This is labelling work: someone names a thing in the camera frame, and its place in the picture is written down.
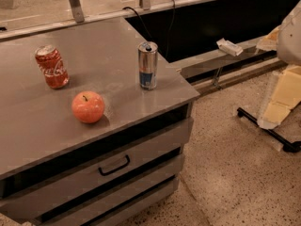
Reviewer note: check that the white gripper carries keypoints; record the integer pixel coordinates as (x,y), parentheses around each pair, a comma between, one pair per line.
(291,38)

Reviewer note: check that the silver blue redbull can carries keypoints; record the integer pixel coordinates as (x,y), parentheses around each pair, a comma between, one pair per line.
(147,63)

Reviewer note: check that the red coke can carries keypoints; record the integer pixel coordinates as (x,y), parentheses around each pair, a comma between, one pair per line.
(51,65)

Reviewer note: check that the white packet on ledge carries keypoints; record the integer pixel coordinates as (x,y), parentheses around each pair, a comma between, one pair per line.
(229,47)

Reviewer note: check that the black metal floor stand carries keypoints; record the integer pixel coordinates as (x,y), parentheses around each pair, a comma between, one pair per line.
(287,146)

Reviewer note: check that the grey drawer cabinet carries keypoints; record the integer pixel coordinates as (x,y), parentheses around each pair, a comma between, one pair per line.
(49,160)

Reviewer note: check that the red apple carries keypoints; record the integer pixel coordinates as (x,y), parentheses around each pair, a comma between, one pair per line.
(88,106)

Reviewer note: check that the black drawer handle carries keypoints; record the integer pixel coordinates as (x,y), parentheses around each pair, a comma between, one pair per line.
(115,166)

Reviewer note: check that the left metal window post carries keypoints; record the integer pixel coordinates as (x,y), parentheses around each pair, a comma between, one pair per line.
(76,11)

